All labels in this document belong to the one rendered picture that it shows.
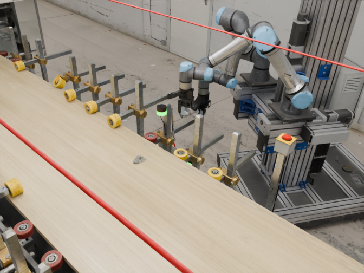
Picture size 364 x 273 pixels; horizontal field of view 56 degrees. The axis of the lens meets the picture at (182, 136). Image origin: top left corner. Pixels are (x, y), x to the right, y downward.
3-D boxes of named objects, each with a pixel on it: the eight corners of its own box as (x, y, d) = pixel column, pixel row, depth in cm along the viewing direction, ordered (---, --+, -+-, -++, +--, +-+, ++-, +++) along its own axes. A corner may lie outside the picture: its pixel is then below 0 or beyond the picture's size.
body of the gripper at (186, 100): (189, 109, 206) (190, 91, 199) (176, 106, 208) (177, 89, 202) (194, 104, 212) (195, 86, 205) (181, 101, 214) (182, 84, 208)
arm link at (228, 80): (258, 14, 212) (238, 89, 231) (244, 11, 219) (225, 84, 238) (248, 13, 204) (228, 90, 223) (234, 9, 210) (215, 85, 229)
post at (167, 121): (166, 163, 232) (167, 101, 206) (169, 166, 230) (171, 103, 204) (162, 166, 230) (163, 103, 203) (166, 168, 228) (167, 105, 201)
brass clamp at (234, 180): (220, 172, 201) (221, 165, 198) (239, 182, 193) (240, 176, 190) (213, 177, 197) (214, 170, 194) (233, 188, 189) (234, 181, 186)
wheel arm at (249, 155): (251, 154, 216) (252, 148, 214) (255, 156, 215) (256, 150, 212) (208, 187, 189) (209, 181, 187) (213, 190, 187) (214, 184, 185)
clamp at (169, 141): (159, 136, 226) (159, 129, 223) (174, 144, 219) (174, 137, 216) (153, 139, 222) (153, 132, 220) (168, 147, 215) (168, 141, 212)
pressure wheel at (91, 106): (92, 97, 230) (98, 106, 229) (89, 104, 236) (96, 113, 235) (84, 101, 226) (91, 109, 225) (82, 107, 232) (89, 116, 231)
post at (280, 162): (265, 213, 188) (281, 146, 163) (273, 217, 185) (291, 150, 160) (261, 217, 185) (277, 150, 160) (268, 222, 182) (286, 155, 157)
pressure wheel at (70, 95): (78, 98, 244) (73, 99, 250) (73, 87, 242) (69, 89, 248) (70, 101, 240) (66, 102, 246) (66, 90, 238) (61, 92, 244)
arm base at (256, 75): (264, 73, 265) (266, 61, 259) (273, 81, 253) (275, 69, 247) (246, 74, 262) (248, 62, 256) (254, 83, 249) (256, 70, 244)
